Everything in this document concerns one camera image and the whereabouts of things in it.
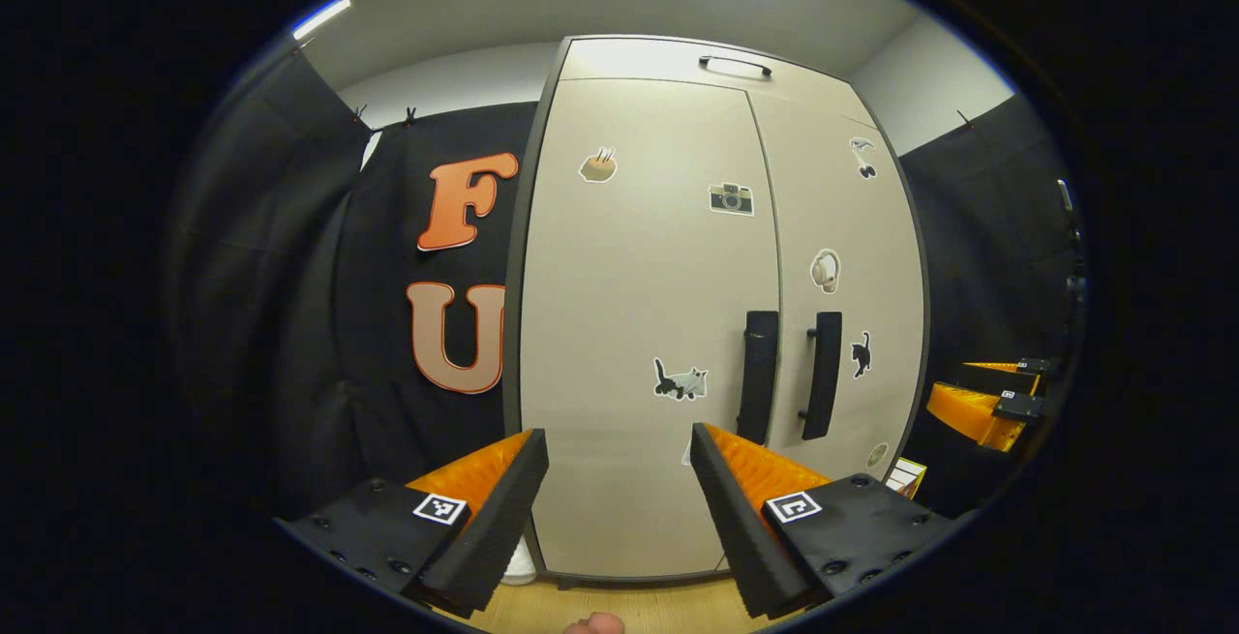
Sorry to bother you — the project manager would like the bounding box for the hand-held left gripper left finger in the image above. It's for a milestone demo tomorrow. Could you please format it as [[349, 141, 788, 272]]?
[[276, 428, 551, 620]]

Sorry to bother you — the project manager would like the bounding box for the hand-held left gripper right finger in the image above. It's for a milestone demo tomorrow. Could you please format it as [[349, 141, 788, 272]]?
[[689, 423, 959, 620]]

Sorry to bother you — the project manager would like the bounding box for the white shoe cabinet door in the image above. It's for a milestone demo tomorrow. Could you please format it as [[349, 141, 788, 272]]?
[[521, 77, 783, 579], [745, 92, 928, 480]]

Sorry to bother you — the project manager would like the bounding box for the white shoe cabinet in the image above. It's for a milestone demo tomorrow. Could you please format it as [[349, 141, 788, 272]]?
[[501, 34, 932, 589]]

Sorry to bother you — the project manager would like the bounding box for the white ribbed object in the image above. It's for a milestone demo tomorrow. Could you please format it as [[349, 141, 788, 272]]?
[[500, 537, 538, 587]]

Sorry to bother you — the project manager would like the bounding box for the black backdrop cloth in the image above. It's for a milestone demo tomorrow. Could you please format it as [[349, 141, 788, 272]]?
[[165, 44, 1090, 519]]

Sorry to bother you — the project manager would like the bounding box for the small ceiling light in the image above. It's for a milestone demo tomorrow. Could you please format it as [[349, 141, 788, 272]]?
[[292, 0, 352, 41]]

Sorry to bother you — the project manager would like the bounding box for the black door handle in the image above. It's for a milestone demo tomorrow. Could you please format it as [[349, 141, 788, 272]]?
[[736, 310, 781, 446], [799, 311, 843, 441]]

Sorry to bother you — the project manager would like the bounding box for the slim cabinet top handle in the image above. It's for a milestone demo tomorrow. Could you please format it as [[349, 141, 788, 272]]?
[[699, 54, 773, 79]]

